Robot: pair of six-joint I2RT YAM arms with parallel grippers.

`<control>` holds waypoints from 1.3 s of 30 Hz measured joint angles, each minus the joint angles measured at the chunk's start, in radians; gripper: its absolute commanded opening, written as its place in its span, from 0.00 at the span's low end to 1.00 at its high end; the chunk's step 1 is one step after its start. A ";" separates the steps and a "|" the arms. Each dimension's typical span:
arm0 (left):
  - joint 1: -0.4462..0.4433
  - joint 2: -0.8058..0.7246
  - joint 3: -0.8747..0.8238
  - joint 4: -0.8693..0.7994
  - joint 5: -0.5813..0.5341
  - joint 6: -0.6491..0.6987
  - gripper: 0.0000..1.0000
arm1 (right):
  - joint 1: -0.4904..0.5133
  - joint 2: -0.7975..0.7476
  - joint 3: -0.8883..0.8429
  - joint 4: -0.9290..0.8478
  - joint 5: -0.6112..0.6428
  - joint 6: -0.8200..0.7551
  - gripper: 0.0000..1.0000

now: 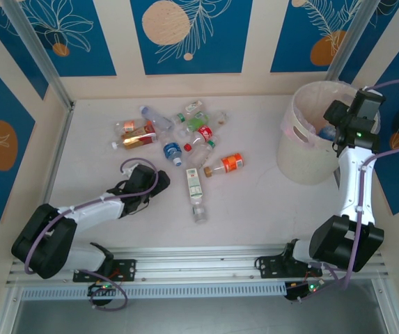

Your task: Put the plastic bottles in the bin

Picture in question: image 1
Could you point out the pale blue clear bottle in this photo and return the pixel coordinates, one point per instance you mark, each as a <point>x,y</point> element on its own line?
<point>157,119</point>

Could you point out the aluminium rail base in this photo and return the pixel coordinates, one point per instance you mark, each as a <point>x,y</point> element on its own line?
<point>199,264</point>

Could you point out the clear bottle brown residue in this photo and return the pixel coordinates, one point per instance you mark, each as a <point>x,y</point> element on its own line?
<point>221,117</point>

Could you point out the blue plastic bottle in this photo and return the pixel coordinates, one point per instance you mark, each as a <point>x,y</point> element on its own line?
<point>326,133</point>

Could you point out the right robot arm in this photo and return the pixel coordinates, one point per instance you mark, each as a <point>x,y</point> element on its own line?
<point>354,181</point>

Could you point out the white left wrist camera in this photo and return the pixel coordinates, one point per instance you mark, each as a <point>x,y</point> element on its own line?
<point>126,170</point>

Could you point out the crushed clear bottle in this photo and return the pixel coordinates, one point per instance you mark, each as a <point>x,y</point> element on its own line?
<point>180,133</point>

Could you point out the clear bottle green cap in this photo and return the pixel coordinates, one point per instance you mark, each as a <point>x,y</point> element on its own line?
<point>201,154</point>

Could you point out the gold red label bottle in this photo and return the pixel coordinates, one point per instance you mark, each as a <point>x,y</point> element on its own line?
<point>140,139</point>

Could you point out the blue label bottle white cap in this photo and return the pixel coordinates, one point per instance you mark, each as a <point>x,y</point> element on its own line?
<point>171,150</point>

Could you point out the cream plastic bin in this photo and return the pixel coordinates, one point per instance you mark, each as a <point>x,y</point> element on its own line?
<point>300,163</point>

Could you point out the aluminium frame post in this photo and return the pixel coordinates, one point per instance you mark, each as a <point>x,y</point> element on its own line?
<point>349,41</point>
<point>46,62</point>

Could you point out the red label cola bottle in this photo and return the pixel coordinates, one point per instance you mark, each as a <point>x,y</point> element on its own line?
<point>205,132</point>

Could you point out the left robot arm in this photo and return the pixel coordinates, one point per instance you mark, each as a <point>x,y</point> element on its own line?
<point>91,208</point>

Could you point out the orange label bottle gold cap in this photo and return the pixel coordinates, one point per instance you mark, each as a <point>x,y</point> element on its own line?
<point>230,162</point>

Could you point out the white green label bottle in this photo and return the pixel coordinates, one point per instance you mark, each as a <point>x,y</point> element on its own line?
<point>194,188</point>

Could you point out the clear bottle orange white label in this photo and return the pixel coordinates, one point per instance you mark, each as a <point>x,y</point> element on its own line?
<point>126,126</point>

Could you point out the small controller board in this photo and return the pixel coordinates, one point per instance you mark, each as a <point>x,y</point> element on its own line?
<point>103,287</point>
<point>303,288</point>

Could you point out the small white label bottle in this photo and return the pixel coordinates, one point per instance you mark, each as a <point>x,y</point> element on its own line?
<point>194,105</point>

